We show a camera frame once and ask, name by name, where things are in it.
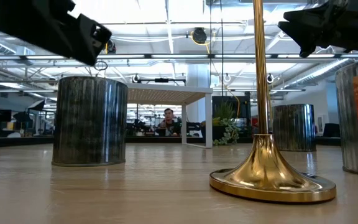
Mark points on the gold candlestick holder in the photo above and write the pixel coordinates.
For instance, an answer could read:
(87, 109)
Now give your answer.
(264, 174)

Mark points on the black lamp shade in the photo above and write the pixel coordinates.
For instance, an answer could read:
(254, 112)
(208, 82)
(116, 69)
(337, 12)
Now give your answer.
(37, 105)

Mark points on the background computer monitor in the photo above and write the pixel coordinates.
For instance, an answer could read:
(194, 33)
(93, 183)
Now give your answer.
(0, 115)

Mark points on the black table frame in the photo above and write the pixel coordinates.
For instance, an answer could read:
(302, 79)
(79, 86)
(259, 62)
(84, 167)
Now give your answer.
(11, 141)

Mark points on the person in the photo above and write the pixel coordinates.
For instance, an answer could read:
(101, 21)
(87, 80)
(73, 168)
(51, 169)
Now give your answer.
(168, 124)

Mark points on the green potted plant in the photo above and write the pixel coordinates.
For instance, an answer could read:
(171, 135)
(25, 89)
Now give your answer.
(227, 130)

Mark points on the black office chair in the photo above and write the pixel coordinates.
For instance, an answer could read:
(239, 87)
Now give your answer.
(331, 130)

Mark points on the white perforated metal shelf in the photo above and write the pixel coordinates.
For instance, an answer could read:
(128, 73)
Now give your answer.
(166, 90)

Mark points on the white building column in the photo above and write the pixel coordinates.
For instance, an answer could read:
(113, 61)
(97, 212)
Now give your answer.
(197, 77)

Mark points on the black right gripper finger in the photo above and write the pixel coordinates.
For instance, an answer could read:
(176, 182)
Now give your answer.
(309, 28)

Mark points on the long ceiling light strip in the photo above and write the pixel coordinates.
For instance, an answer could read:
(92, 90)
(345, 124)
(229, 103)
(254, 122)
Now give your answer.
(179, 56)

